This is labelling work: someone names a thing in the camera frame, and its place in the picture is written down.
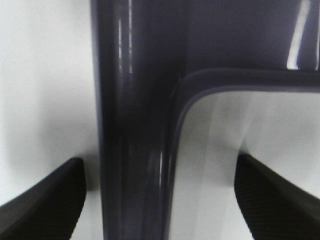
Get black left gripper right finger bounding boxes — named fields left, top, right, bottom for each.
left=234, top=154, right=320, bottom=240

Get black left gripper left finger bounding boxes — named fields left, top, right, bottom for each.
left=0, top=158, right=86, bottom=240

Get purple plastic dustpan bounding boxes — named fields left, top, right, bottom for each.
left=90, top=0, right=320, bottom=240

